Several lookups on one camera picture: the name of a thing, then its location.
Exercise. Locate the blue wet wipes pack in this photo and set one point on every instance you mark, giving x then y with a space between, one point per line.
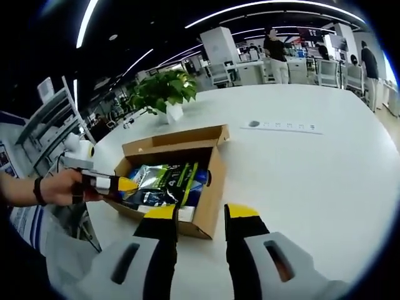
198 186

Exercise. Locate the person's left hand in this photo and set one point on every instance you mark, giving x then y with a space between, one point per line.
59 189

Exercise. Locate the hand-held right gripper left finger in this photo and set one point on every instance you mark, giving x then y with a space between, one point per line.
156 259

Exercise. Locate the dark green foil pouch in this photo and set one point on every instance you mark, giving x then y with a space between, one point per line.
168 181

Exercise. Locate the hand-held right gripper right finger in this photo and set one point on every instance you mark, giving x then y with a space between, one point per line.
247 259

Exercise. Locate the wall display screen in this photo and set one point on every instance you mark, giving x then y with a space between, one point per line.
306 31

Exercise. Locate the white office chair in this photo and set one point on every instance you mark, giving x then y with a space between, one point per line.
354 79
328 72
218 75

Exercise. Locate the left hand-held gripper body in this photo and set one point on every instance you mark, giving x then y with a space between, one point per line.
78 150

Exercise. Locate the white blue medicine box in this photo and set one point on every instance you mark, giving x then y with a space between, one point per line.
187 213

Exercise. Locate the brown cardboard shoe box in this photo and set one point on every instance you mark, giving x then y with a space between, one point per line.
212 193

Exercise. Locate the grey metal shelf rack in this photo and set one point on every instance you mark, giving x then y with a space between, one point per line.
47 125

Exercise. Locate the black wristband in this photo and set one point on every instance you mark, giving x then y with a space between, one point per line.
39 190

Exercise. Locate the grey chair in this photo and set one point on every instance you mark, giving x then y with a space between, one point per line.
68 243

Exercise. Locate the green potted plant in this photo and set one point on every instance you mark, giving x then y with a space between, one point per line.
165 87

